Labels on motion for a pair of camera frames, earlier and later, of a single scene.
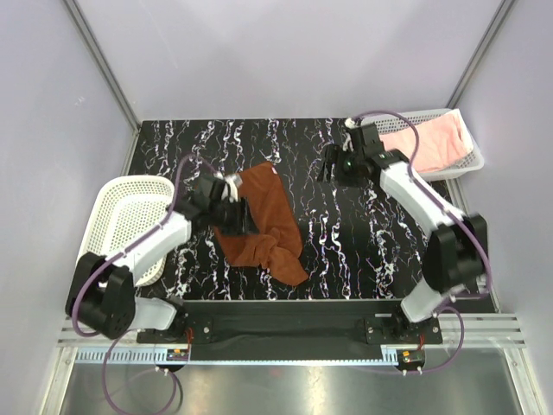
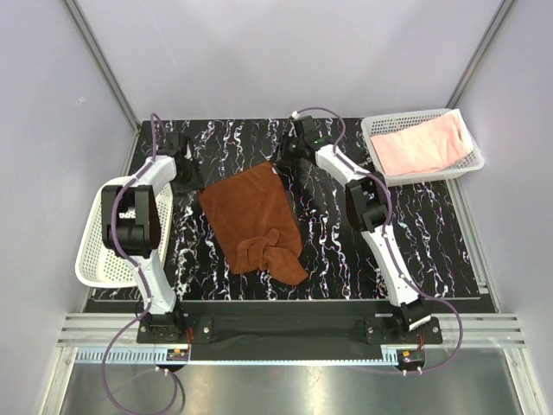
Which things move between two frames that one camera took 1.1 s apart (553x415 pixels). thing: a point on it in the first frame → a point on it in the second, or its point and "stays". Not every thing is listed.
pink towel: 441,143 stays
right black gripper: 332,153 → 291,162
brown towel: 277,244 stays
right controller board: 411,358 stays
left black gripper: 243,222 → 195,183
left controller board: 178,354 stays
